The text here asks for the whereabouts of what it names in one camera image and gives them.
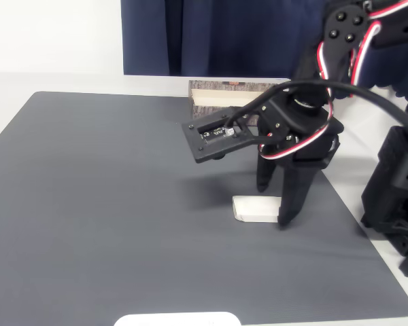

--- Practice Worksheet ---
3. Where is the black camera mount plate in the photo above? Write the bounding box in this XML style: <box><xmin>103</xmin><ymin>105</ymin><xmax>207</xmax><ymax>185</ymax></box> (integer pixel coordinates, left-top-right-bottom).
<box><xmin>181</xmin><ymin>105</ymin><xmax>271</xmax><ymax>166</ymax></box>

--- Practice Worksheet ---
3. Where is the navy blue curtain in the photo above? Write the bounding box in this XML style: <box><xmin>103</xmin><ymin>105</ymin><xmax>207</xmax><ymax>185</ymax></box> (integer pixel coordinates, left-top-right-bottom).
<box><xmin>120</xmin><ymin>0</ymin><xmax>408</xmax><ymax>101</ymax></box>

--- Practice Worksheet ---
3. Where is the bark patterned cardboard box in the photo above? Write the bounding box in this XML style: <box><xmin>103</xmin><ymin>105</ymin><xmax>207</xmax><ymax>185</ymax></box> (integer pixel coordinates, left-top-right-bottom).
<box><xmin>188</xmin><ymin>79</ymin><xmax>286</xmax><ymax>127</ymax></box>

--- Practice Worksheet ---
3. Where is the white rounded plastic device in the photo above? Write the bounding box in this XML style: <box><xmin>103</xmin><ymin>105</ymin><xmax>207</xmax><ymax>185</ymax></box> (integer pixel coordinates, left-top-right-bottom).
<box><xmin>114</xmin><ymin>310</ymin><xmax>242</xmax><ymax>326</ymax></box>

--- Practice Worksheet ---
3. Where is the grey textured mat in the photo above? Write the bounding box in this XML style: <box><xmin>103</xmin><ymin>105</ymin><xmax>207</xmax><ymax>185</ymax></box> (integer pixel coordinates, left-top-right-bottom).
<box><xmin>0</xmin><ymin>90</ymin><xmax>408</xmax><ymax>322</ymax></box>

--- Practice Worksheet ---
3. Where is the white rectangular block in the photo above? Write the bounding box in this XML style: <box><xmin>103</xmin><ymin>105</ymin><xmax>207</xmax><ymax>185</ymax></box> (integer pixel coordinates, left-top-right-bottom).
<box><xmin>231</xmin><ymin>194</ymin><xmax>282</xmax><ymax>224</ymax></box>

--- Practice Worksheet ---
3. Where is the red white servo wire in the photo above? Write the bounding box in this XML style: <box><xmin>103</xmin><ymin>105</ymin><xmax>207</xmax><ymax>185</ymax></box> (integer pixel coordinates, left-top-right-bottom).
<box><xmin>316</xmin><ymin>0</ymin><xmax>408</xmax><ymax>88</ymax></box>
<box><xmin>258</xmin><ymin>88</ymin><xmax>341</xmax><ymax>161</ymax></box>

